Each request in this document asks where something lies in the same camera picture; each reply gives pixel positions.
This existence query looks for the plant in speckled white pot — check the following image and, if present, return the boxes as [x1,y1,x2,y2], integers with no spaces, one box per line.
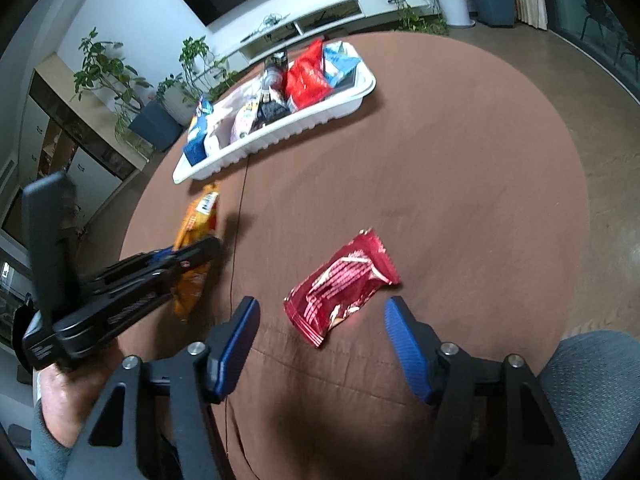
[155,72,201,126]

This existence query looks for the person's grey trouser leg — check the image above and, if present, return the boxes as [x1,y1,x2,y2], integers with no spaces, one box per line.
[537,330,640,480]

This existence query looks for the dark red snack packet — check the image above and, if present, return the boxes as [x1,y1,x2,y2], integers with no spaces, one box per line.
[283,227,402,349]

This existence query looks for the person's left hand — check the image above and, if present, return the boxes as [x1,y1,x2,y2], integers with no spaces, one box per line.
[37,340,126,448]

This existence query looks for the red chip bag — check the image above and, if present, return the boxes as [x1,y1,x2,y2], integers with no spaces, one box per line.
[285,39,335,111]

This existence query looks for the white television console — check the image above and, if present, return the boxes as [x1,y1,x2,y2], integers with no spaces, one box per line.
[220,0,441,68]

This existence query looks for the dark blue snack packet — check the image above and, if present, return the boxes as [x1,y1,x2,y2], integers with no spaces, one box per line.
[182,97,216,167]

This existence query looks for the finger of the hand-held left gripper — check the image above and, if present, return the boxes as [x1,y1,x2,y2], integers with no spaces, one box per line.
[155,236,223,281]
[85,246,176,288]

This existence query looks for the person's left forearm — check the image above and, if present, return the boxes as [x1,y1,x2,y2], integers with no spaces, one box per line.
[30,400,76,480]

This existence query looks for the black patio chair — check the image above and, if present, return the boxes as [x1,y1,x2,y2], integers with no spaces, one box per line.
[575,0,621,46]

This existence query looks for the orange snack packet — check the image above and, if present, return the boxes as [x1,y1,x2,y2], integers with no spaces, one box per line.
[171,183,223,322]

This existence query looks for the glass sliding door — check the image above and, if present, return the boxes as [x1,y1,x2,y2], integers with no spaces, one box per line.
[540,0,640,106]

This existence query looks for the tall leafy tree blue planter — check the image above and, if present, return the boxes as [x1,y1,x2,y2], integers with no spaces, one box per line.
[72,27,183,153]

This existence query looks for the trailing vine plant on stand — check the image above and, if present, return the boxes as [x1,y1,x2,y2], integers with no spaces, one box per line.
[179,35,241,103]

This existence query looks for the white foam tray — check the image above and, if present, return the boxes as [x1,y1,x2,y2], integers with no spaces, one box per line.
[172,42,377,184]

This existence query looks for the wooden wall cabinet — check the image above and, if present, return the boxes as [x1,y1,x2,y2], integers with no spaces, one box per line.
[0,55,151,246]

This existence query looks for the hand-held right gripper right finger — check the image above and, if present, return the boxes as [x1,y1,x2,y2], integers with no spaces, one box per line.
[384,296,583,480]

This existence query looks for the low vine plant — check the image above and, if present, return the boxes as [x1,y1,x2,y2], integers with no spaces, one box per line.
[397,2,450,37]

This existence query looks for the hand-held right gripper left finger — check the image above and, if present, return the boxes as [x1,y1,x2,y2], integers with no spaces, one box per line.
[65,296,262,480]

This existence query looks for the large light blue snack packet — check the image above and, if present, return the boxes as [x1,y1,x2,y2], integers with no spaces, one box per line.
[322,42,362,88]

